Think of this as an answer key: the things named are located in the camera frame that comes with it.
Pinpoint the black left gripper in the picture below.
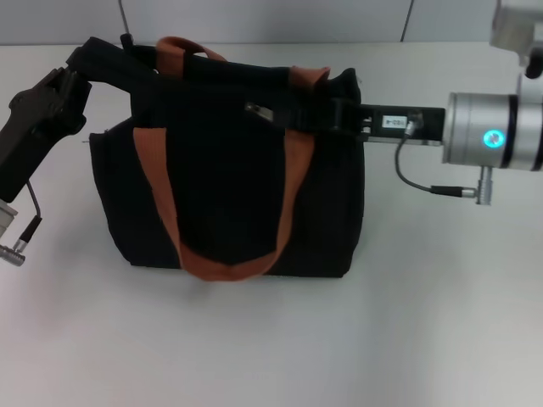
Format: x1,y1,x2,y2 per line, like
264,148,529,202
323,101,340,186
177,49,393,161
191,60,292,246
0,59,93,203

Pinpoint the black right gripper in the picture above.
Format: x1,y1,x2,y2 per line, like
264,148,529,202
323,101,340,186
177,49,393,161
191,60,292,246
271,97,446,148

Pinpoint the silver zipper pull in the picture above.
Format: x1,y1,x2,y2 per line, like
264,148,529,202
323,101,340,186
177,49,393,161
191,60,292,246
244,101,276,125

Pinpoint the black bag with brown handles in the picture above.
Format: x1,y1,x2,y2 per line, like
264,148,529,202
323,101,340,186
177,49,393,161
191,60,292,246
69,33,368,284

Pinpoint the left gripper cable with plug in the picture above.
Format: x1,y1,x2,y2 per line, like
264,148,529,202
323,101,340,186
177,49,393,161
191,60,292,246
0,181,45,265

